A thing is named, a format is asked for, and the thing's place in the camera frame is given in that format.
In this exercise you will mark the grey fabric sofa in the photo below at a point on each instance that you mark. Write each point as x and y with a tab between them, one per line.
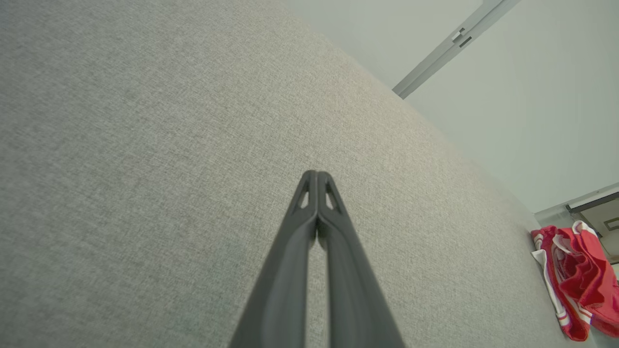
145	169

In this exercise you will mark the red shirt with white sleeves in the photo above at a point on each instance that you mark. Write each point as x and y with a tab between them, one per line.
575	328

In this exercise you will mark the red shorts with white trim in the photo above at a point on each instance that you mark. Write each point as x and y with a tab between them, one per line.
592	280

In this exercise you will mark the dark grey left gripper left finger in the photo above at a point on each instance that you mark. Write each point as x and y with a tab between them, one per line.
285	290

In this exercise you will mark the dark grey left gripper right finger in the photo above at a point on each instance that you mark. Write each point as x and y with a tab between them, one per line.
353	299

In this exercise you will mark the grey double partition post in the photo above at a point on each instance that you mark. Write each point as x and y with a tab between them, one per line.
445	50

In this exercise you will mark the grey metal wall rail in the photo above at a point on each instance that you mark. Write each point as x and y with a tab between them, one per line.
556	210

